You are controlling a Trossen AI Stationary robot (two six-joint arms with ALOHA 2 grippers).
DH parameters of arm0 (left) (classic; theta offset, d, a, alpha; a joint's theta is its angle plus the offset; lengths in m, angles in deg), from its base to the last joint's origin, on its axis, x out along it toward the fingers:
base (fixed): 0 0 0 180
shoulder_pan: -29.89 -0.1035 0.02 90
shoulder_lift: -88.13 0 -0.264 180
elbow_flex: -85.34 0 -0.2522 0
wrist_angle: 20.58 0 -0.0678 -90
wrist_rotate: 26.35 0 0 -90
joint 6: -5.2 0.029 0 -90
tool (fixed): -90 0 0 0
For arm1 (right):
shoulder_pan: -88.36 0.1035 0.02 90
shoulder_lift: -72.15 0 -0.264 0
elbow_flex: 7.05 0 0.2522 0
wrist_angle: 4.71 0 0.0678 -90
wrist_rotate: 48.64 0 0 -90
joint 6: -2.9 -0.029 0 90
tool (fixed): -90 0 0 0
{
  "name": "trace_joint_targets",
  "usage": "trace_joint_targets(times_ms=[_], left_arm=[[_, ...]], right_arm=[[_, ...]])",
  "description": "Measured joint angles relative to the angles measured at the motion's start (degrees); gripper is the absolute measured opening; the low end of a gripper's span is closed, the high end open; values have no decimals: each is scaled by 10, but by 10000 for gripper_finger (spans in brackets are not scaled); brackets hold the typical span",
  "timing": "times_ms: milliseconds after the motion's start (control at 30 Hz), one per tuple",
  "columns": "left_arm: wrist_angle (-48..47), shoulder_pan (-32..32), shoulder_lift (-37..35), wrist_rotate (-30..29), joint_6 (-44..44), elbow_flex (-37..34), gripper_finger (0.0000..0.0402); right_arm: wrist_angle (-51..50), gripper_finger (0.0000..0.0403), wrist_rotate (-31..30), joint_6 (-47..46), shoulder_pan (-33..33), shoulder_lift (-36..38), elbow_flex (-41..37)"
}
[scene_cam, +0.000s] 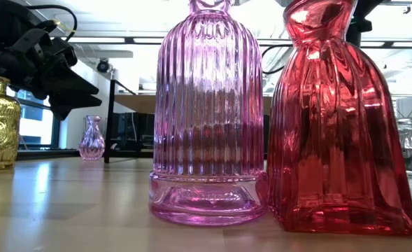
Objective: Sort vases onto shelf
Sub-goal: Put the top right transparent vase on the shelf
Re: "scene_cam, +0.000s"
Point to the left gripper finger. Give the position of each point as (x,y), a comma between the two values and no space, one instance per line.
(69,104)
(69,85)

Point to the small purple swirl vase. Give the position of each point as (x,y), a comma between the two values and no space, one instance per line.
(92,143)

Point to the pink ribbed bell vase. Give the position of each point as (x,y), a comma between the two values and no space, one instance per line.
(209,105)

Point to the red pleated glass vase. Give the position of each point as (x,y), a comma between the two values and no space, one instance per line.
(331,140)

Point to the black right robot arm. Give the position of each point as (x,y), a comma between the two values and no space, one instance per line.
(357,33)

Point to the yellow label tag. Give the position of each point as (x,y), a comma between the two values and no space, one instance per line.
(61,26)

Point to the ceiling security camera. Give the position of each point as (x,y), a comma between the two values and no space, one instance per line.
(103,66)

